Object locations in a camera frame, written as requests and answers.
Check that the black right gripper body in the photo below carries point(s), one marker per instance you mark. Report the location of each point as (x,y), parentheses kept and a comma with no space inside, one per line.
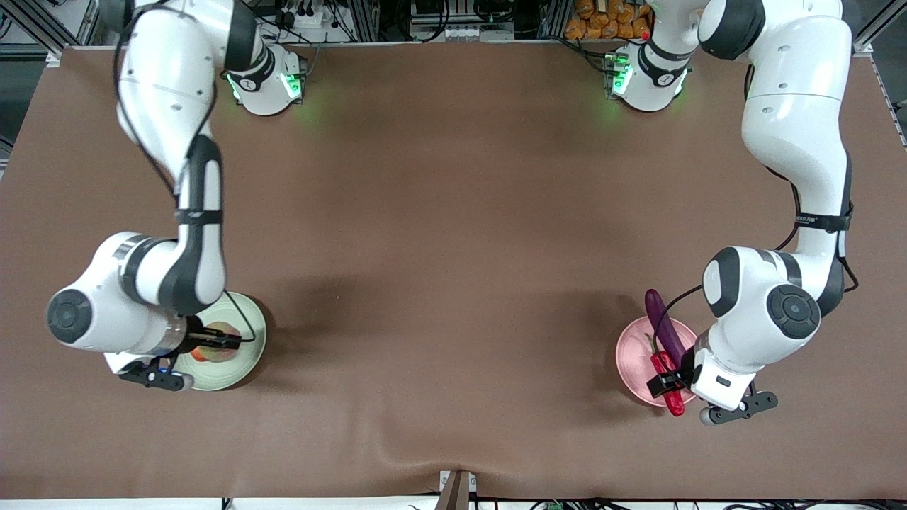
(196,333)

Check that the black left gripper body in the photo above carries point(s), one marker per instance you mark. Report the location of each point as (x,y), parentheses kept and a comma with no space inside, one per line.
(686,367)

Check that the pale yellow pink peach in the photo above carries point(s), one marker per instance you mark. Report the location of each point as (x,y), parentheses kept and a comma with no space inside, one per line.
(224,329)

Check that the red yellow apple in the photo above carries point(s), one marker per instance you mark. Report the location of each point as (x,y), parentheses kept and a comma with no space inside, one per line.
(200,355)

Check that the red chili pepper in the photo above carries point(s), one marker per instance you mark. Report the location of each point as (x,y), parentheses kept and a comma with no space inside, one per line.
(677,405)

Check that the long purple eggplant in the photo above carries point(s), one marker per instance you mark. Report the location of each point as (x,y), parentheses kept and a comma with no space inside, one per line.
(662,319)

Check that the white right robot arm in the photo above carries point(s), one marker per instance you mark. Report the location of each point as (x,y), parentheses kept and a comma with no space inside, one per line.
(170,85)

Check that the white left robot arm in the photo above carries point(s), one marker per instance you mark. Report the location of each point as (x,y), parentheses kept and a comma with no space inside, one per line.
(793,106)

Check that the bag of orange fruits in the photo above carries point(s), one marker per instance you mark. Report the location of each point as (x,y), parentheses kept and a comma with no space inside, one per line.
(609,20)

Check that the round light green plate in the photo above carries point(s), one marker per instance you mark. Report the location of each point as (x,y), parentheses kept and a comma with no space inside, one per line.
(244,365)

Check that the round pink plate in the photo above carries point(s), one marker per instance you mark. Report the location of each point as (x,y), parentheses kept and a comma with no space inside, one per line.
(633,361)

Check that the large table cover mat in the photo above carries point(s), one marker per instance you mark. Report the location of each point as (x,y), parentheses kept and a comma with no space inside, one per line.
(439,184)

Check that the white power strip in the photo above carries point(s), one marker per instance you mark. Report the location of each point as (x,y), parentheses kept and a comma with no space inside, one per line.
(312,18)

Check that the grey metal table bracket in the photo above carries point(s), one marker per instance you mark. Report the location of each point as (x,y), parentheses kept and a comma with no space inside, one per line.
(457,496)

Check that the aluminium frame profile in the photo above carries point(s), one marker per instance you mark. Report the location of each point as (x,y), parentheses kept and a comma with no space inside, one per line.
(42,35)
(871,35)

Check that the aluminium frame post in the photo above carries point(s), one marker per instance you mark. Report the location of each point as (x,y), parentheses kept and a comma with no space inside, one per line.
(365,18)
(554,18)

